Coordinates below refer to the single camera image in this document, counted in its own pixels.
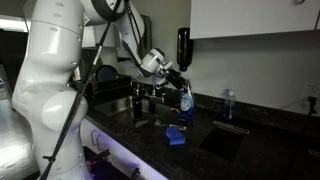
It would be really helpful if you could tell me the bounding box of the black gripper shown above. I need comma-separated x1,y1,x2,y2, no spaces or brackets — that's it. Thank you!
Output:
166,69,186,89

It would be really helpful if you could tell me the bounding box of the blue dish soap bottle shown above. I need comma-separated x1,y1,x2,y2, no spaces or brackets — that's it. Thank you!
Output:
180,86,194,123

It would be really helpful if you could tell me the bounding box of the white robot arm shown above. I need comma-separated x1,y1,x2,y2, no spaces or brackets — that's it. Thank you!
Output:
12,0,186,180

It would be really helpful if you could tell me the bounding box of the clear blue hand soap bottle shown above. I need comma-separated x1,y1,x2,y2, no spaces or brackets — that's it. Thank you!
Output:
223,89,236,122

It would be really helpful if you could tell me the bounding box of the black tumbler cup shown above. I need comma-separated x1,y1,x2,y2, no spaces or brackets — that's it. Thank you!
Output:
132,97,142,119

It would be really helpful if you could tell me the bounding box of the black dish drying rack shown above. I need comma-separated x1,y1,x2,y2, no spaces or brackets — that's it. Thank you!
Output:
92,75,131,95

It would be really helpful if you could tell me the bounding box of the small red white packet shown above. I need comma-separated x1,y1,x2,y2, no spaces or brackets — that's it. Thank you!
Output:
169,124,187,131

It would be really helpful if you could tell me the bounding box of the blue sponge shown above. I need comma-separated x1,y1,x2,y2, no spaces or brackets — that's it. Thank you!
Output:
166,127,186,145

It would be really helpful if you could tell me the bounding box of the stainless steel sink basin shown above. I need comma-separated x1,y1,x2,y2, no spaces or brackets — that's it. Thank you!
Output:
94,96,171,117

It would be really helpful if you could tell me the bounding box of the blue plate in rack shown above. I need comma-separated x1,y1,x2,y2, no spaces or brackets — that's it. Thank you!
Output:
96,65,118,83

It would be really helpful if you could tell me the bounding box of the white upper cabinet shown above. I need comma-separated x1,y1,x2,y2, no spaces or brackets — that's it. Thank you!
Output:
190,0,320,39

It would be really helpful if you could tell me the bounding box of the black wall soap dispenser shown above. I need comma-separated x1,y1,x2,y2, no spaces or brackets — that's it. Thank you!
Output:
177,27,193,72

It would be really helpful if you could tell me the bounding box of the wall power outlet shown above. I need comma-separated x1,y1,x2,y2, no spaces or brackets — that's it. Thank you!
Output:
305,83,319,98

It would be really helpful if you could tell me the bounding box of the black power cable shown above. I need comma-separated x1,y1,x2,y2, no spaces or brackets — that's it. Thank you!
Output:
286,96,318,180

